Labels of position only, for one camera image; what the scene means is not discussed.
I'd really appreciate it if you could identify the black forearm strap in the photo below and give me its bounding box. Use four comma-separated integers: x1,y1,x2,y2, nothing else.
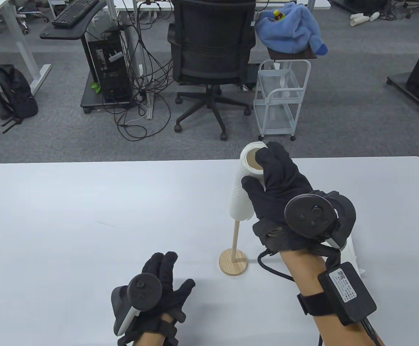
297,292,340,318

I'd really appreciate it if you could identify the white standing desk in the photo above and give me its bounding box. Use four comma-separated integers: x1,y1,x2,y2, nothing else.
0,0,52,125

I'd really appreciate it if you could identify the black mesh office chair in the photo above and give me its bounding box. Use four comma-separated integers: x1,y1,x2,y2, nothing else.
168,0,257,141

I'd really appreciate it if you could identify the black wrist module box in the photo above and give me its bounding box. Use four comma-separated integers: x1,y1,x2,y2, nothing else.
317,262,378,327

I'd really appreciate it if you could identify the white paper towel roll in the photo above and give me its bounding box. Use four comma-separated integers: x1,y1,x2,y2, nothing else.
227,142,269,221

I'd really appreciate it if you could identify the tangle of black cables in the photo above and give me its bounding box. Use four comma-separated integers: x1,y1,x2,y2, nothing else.
102,0,177,142

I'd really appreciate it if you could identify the black backpack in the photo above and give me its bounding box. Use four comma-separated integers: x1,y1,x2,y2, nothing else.
0,65,39,121

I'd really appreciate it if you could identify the white crumpled paper sheet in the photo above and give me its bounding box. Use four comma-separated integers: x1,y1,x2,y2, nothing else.
339,236,368,279

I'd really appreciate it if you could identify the brown board cart top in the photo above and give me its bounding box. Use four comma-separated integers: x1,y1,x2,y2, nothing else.
268,47,318,61

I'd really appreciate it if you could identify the person's left hand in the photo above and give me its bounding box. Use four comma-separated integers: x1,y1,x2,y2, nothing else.
117,252,196,346

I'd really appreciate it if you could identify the chrome office chair base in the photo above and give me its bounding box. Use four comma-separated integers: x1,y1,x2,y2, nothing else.
0,9,50,36

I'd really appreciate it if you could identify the person's right hand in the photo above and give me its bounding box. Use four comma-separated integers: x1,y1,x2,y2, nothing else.
241,141,317,255

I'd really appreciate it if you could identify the wooden paper towel holder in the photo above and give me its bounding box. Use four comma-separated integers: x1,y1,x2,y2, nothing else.
219,220,248,276

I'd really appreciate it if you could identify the black glove cable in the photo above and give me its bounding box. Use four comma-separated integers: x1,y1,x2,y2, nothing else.
258,250,297,282

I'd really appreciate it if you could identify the black computer tower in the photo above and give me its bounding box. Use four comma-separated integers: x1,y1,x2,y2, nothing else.
87,30,135,106

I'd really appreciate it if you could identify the black hand controller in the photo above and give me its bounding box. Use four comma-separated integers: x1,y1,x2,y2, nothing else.
111,274,163,336
284,191,357,252

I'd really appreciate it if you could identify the black right hand controller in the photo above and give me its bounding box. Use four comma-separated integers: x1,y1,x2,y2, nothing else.
284,191,357,252

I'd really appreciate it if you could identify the black keyboard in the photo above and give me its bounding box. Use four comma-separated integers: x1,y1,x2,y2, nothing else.
52,0,100,28

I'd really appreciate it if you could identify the black left hand controller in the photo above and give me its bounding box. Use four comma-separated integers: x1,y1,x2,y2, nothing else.
111,274,163,336

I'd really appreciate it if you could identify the person's left forearm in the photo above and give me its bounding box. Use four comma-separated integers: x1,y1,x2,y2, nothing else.
133,313,167,346

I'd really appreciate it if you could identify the white aluminium desk leg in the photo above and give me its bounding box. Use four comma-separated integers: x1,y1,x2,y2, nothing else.
133,0,155,120

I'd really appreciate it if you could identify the person's right forearm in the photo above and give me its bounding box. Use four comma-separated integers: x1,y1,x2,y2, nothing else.
279,249,386,346

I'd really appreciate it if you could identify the white metal utility cart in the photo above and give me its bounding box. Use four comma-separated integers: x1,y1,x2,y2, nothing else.
253,59,312,141

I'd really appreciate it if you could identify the blue fleece blanket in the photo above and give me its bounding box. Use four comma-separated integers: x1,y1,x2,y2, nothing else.
254,2,329,56

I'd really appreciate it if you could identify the black rolling computer stand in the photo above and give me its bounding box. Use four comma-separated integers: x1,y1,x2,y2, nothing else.
40,0,138,114

